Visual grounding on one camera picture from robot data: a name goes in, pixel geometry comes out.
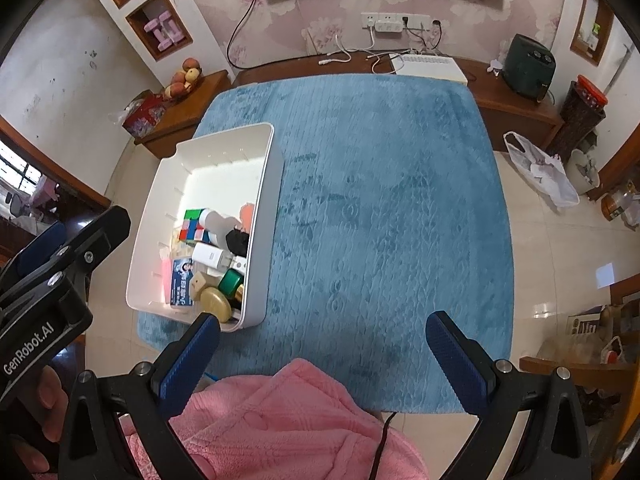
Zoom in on white tube bottle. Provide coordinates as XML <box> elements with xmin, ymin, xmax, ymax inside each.
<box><xmin>199</xmin><ymin>210</ymin><xmax>241</xmax><ymax>241</ymax></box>

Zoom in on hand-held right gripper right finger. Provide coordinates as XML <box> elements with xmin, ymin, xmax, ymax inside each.
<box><xmin>425</xmin><ymin>310</ymin><xmax>593</xmax><ymax>480</ymax></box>

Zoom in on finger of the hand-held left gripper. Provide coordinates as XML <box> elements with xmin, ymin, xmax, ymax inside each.
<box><xmin>0</xmin><ymin>205</ymin><xmax>132</xmax><ymax>306</ymax></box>
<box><xmin>0</xmin><ymin>222</ymin><xmax>67</xmax><ymax>286</ymax></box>

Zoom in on white cube charger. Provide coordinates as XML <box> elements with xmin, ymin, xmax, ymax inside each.
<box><xmin>192</xmin><ymin>242</ymin><xmax>231</xmax><ymax>270</ymax></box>

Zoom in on white wall sockets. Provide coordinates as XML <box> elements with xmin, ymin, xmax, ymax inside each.
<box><xmin>361</xmin><ymin>11</ymin><xmax>431</xmax><ymax>28</ymax></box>

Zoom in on clear floss box blue label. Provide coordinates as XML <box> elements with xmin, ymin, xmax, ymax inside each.
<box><xmin>170</xmin><ymin>258</ymin><xmax>197</xmax><ymax>308</ymax></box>

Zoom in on thin black cable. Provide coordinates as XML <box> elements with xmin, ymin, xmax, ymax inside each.
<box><xmin>367</xmin><ymin>411</ymin><xmax>398</xmax><ymax>480</ymax></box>

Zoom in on bowl of fruit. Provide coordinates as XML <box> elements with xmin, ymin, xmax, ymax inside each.
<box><xmin>165</xmin><ymin>58</ymin><xmax>202</xmax><ymax>100</ymax></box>

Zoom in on wooden side cabinet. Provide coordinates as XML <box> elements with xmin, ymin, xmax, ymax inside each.
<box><xmin>134</xmin><ymin>70</ymin><xmax>232</xmax><ymax>161</ymax></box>

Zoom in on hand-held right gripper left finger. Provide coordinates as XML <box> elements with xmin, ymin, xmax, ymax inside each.
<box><xmin>57</xmin><ymin>311</ymin><xmax>222</xmax><ymax>480</ymax></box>

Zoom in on black television cable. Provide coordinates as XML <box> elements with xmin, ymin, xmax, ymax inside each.
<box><xmin>226</xmin><ymin>0</ymin><xmax>261</xmax><ymax>70</ymax></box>

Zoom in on colourful puzzle cube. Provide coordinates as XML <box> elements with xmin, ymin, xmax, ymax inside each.
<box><xmin>179</xmin><ymin>208</ymin><xmax>211</xmax><ymax>242</ymax></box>

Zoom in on amber oil bottle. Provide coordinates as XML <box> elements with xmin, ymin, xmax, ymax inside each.
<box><xmin>600</xmin><ymin>192</ymin><xmax>626</xmax><ymax>221</ymax></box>

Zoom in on red tissue box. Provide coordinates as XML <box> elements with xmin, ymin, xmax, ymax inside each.
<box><xmin>121</xmin><ymin>91</ymin><xmax>168</xmax><ymax>138</ymax></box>

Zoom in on green perfume bottle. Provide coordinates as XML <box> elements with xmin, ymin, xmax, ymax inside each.
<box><xmin>218</xmin><ymin>269</ymin><xmax>245</xmax><ymax>301</ymax></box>

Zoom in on long curved stick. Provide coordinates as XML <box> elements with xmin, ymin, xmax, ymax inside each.
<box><xmin>607</xmin><ymin>45</ymin><xmax>632</xmax><ymax>106</ymax></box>

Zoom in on white bucket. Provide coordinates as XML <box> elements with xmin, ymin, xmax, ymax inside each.
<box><xmin>570</xmin><ymin>147</ymin><xmax>601</xmax><ymax>196</ymax></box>

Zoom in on pink dumbbell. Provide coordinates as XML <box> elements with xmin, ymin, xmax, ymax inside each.
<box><xmin>144</xmin><ymin>20</ymin><xmax>168</xmax><ymax>51</ymax></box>
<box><xmin>159</xmin><ymin>14</ymin><xmax>183</xmax><ymax>43</ymax></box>

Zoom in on long wooden television bench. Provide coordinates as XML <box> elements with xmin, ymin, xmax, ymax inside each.
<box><xmin>232</xmin><ymin>50</ymin><xmax>565</xmax><ymax>153</ymax></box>

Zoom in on gold round compact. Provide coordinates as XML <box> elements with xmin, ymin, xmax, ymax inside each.
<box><xmin>200</xmin><ymin>288</ymin><xmax>235</xmax><ymax>322</ymax></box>

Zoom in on white charging cable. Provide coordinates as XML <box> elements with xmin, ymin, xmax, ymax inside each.
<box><xmin>319</xmin><ymin>30</ymin><xmax>381</xmax><ymax>66</ymax></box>

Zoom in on pink fleece robe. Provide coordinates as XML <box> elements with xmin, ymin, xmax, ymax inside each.
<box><xmin>120</xmin><ymin>358</ymin><xmax>431</xmax><ymax>480</ymax></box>

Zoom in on black plug charger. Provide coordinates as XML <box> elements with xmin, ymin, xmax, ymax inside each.
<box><xmin>225</xmin><ymin>230</ymin><xmax>251</xmax><ymax>258</ymax></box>

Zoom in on dark green countertop appliance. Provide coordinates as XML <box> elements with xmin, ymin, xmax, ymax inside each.
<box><xmin>502</xmin><ymin>34</ymin><xmax>557</xmax><ymax>103</ymax></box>

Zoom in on white router box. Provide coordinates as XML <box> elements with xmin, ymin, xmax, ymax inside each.
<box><xmin>392</xmin><ymin>55</ymin><xmax>468</xmax><ymax>85</ymax></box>

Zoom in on white plastic bag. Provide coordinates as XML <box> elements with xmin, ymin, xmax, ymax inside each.
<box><xmin>502</xmin><ymin>131</ymin><xmax>581</xmax><ymax>208</ymax></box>

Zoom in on white plastic storage bin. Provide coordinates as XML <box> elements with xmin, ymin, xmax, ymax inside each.
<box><xmin>125</xmin><ymin>122</ymin><xmax>283</xmax><ymax>333</ymax></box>

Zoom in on person's left hand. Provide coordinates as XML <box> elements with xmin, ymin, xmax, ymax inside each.
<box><xmin>0</xmin><ymin>365</ymin><xmax>68</xmax><ymax>473</ymax></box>

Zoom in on dark basket with red lid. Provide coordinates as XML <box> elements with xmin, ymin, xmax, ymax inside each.
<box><xmin>547</xmin><ymin>75</ymin><xmax>608</xmax><ymax>161</ymax></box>

